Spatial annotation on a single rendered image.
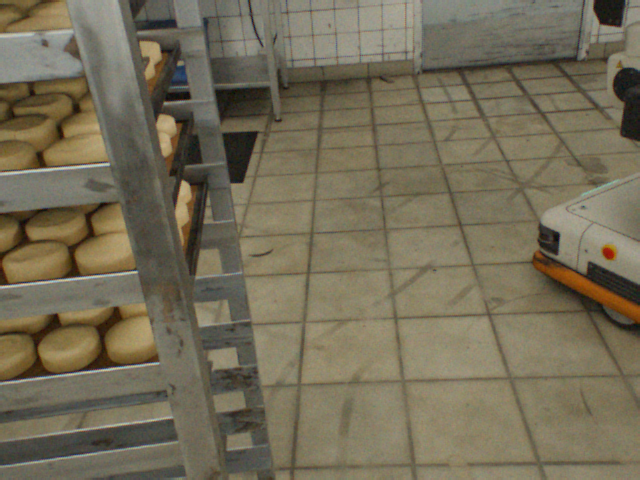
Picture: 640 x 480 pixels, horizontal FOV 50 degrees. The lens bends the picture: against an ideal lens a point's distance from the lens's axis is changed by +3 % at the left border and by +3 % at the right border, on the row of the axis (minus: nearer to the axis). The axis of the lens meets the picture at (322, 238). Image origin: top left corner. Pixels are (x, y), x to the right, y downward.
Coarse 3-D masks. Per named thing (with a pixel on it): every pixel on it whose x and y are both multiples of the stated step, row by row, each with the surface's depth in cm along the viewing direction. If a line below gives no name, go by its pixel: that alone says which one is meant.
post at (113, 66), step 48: (96, 0) 40; (96, 48) 41; (96, 96) 42; (144, 96) 44; (144, 144) 44; (144, 192) 46; (144, 240) 47; (144, 288) 49; (192, 336) 52; (192, 384) 54; (192, 432) 57
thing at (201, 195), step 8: (192, 184) 93; (200, 184) 93; (200, 192) 91; (200, 200) 89; (200, 208) 87; (192, 216) 85; (200, 216) 82; (192, 224) 83; (200, 224) 81; (192, 232) 81; (200, 232) 80; (192, 240) 79; (200, 240) 79; (192, 248) 78; (192, 256) 76; (192, 264) 72; (192, 272) 71
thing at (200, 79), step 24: (192, 0) 83; (192, 24) 84; (192, 72) 87; (192, 96) 88; (216, 144) 92; (216, 192) 95; (216, 216) 97; (240, 264) 102; (240, 312) 106; (240, 360) 110; (264, 408) 117; (264, 432) 119
